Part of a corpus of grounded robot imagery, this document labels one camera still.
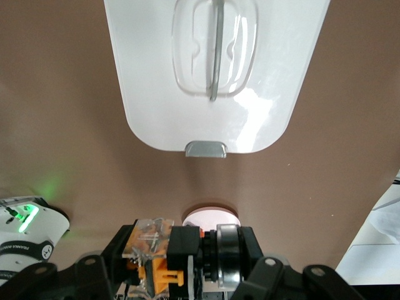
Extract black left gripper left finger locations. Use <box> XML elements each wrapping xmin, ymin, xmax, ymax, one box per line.
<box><xmin>0</xmin><ymin>221</ymin><xmax>138</xmax><ymax>300</ymax></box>

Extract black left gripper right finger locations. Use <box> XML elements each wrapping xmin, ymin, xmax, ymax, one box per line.
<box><xmin>229</xmin><ymin>226</ymin><xmax>366</xmax><ymax>300</ymax></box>

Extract orange and black switch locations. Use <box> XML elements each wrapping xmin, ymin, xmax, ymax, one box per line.
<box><xmin>121</xmin><ymin>217</ymin><xmax>251</xmax><ymax>299</ymax></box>

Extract pink round plate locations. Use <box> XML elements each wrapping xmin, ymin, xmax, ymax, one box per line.
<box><xmin>182</xmin><ymin>204</ymin><xmax>241</xmax><ymax>231</ymax></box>

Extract brown table mat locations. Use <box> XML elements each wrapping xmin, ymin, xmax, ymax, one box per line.
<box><xmin>0</xmin><ymin>0</ymin><xmax>400</xmax><ymax>300</ymax></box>

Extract white lunch box grey clips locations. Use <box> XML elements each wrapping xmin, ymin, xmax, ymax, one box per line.
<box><xmin>102</xmin><ymin>0</ymin><xmax>331</xmax><ymax>159</ymax></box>

